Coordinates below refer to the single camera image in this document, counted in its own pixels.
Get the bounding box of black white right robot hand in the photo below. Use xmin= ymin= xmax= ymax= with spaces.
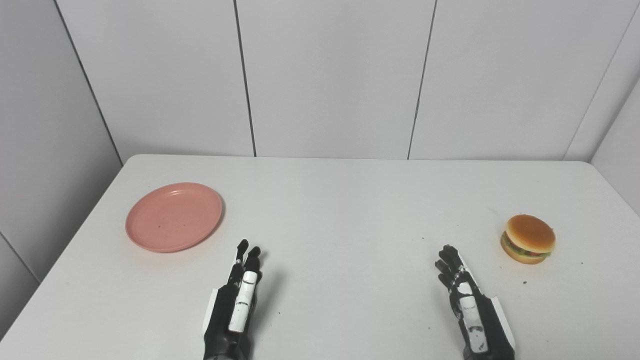
xmin=434 ymin=244 xmax=517 ymax=360

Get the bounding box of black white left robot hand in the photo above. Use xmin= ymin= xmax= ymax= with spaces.
xmin=202 ymin=239 xmax=264 ymax=360

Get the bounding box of toy hamburger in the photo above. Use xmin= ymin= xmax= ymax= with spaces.
xmin=500 ymin=214 xmax=557 ymax=265

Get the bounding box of pink round plate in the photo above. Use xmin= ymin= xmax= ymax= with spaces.
xmin=125 ymin=182 xmax=224 ymax=254

